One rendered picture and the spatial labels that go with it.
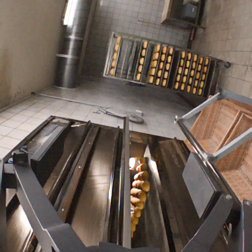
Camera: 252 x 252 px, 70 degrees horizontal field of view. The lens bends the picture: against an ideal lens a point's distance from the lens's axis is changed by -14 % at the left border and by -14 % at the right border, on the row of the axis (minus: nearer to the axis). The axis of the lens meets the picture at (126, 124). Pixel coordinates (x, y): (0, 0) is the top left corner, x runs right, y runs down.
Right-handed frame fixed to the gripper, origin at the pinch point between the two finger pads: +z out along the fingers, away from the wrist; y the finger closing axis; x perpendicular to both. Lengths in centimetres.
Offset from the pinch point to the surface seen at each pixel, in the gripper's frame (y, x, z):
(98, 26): -89, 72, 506
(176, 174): 45, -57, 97
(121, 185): 6, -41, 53
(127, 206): 9, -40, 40
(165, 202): 31, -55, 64
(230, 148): 41, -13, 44
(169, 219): 32, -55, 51
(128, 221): 9, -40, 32
